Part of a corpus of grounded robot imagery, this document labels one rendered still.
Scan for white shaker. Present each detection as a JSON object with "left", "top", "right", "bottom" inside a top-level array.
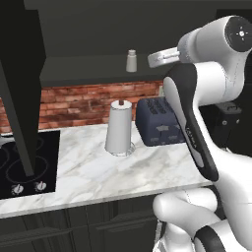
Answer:
[{"left": 125, "top": 48, "right": 139, "bottom": 74}]

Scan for dark drawer handle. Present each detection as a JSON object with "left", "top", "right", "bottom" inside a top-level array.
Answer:
[{"left": 0, "top": 227, "right": 73, "bottom": 240}]

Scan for dark wall cabinet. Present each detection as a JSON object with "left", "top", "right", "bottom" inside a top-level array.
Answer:
[{"left": 24, "top": 0, "right": 252, "bottom": 89}]

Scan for black hob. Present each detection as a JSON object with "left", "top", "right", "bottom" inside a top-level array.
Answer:
[{"left": 0, "top": 130, "right": 61, "bottom": 201}]

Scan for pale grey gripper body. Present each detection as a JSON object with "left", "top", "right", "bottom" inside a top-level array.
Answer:
[{"left": 147, "top": 46, "right": 181, "bottom": 69}]

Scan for white paper towel roll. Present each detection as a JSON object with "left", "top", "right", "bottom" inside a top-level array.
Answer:
[{"left": 103, "top": 99, "right": 137, "bottom": 158}]

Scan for dark blue toaster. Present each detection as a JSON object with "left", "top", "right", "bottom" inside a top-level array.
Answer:
[{"left": 135, "top": 95, "right": 187, "bottom": 148}]

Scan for dark cupboard door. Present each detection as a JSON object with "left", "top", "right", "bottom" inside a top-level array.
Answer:
[{"left": 88, "top": 196, "right": 159, "bottom": 252}]

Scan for silver hob knob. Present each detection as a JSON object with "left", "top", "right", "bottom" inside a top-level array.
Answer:
[
  {"left": 11, "top": 183, "right": 25, "bottom": 197},
  {"left": 33, "top": 180, "right": 47, "bottom": 194}
]

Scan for dark drawer front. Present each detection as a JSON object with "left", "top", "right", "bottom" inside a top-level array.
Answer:
[{"left": 0, "top": 209, "right": 89, "bottom": 252}]

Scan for black coffee machine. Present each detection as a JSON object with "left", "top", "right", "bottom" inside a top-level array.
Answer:
[{"left": 199, "top": 100, "right": 252, "bottom": 157}]

